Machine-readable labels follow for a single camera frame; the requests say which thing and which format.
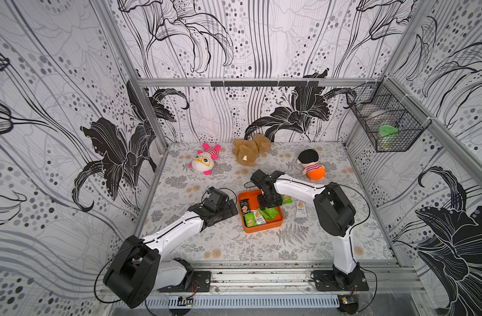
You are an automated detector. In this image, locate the green cookie packet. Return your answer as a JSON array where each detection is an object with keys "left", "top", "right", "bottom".
[
  {"left": 258, "top": 208, "right": 279, "bottom": 221},
  {"left": 244, "top": 212, "right": 258, "bottom": 228},
  {"left": 281, "top": 195, "right": 293, "bottom": 205}
]

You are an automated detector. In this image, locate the yellow cookie packet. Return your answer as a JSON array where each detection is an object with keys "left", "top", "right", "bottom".
[{"left": 253, "top": 211, "right": 267, "bottom": 226}]

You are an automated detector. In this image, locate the orange storage box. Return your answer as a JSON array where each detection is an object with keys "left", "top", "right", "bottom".
[{"left": 238, "top": 190, "right": 284, "bottom": 234}]

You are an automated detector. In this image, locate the black cookie packet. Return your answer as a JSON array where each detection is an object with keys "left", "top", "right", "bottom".
[
  {"left": 240, "top": 199, "right": 251, "bottom": 215},
  {"left": 296, "top": 201, "right": 308, "bottom": 218}
]

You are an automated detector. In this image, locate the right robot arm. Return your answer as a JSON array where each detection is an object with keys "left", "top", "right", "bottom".
[{"left": 250, "top": 169, "right": 360, "bottom": 283}]

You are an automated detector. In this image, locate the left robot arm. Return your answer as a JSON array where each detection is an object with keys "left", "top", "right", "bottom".
[{"left": 103, "top": 187, "right": 238, "bottom": 309}]

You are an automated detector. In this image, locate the pink white owl plush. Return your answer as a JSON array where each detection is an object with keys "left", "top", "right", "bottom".
[{"left": 188, "top": 142, "right": 221, "bottom": 175}]

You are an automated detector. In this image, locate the brown teddy bear plush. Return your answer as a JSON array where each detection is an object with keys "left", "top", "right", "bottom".
[{"left": 232, "top": 134, "right": 272, "bottom": 167}]

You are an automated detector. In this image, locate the black-haired doll orange dress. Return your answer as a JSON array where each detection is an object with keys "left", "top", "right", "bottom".
[{"left": 298, "top": 149, "right": 326, "bottom": 180}]

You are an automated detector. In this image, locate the green lid jar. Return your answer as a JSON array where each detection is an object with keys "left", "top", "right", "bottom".
[{"left": 376, "top": 125, "right": 398, "bottom": 150}]

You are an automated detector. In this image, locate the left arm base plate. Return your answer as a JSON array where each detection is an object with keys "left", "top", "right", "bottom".
[{"left": 154, "top": 271, "right": 212, "bottom": 294}]

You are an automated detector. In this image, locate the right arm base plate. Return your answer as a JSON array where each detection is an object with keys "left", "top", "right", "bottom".
[{"left": 311, "top": 269, "right": 369, "bottom": 292}]

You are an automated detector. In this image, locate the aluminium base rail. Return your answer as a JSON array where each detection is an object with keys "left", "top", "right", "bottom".
[{"left": 187, "top": 264, "right": 424, "bottom": 295}]

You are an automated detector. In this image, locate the black wire basket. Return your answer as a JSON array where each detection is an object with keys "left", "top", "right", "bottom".
[{"left": 346, "top": 82, "right": 430, "bottom": 153}]

